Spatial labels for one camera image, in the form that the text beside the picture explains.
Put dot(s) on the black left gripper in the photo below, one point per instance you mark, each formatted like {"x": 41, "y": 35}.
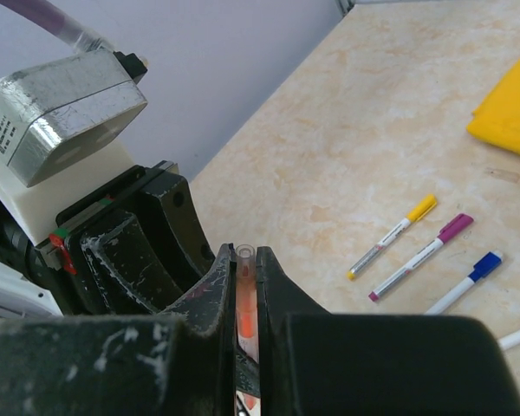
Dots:
{"x": 131, "y": 247}

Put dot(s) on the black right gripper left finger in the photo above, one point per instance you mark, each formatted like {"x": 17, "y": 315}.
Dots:
{"x": 178, "y": 362}

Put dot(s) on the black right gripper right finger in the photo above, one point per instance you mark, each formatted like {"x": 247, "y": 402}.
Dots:
{"x": 313, "y": 362}

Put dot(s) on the orange pink highlighter pen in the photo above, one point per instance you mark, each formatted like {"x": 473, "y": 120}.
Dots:
{"x": 246, "y": 297}

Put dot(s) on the clear pen cap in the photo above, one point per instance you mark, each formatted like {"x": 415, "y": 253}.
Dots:
{"x": 246, "y": 262}

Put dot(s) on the white yellow whiteboard marker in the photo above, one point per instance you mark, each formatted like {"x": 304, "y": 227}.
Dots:
{"x": 380, "y": 246}

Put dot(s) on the white blue-end pen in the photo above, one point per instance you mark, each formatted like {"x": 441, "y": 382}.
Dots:
{"x": 453, "y": 295}

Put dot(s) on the small blue pen cap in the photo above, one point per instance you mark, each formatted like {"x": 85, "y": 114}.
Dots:
{"x": 485, "y": 265}

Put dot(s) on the white purple-end pen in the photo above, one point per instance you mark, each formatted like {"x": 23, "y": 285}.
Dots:
{"x": 406, "y": 269}

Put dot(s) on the thin white yellow-end pen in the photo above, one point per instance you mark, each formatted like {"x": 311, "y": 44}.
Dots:
{"x": 509, "y": 341}

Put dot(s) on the yellow marker cap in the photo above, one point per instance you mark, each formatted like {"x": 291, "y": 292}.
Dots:
{"x": 422, "y": 208}

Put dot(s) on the purple marker cap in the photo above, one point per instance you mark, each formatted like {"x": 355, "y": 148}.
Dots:
{"x": 454, "y": 227}

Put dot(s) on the yellow folded t-shirt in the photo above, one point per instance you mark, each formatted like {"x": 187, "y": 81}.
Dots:
{"x": 496, "y": 121}

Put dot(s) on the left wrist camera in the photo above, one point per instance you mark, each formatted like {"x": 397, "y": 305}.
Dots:
{"x": 58, "y": 122}

